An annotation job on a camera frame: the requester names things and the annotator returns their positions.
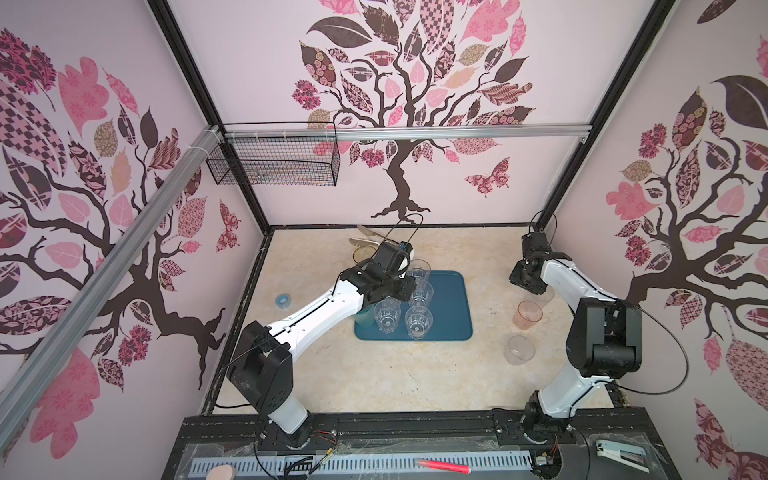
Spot clear glass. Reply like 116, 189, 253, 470
410, 278, 434, 307
407, 259, 432, 282
405, 306, 434, 340
374, 297, 401, 334

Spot pink transparent cup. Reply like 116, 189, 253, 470
513, 300, 543, 330

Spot teal plastic tray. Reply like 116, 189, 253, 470
353, 270, 473, 342

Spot yellow transparent cup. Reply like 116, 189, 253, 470
352, 245, 377, 264

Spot green textured plastic cup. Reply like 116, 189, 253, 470
354, 306, 375, 328

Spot clear glass near right arm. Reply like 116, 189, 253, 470
504, 335, 536, 366

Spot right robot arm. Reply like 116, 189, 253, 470
510, 231, 642, 442

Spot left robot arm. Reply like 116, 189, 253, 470
225, 240, 416, 438

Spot metal serving tongs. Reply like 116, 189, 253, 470
348, 225, 385, 249

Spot pink marker pen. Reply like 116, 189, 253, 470
415, 459, 471, 475

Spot white stapler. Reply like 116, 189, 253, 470
596, 439, 650, 473

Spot round beige sponge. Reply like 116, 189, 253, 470
205, 464, 237, 480

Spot black wire basket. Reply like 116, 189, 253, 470
206, 120, 341, 187

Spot aluminium rail back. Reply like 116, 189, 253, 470
225, 124, 592, 141

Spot aluminium rail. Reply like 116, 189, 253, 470
1, 125, 222, 448
225, 124, 592, 141

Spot grey slotted cable duct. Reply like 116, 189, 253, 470
185, 451, 532, 479

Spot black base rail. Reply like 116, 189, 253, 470
174, 408, 658, 450

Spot aluminium rail left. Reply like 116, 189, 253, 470
1, 125, 222, 448

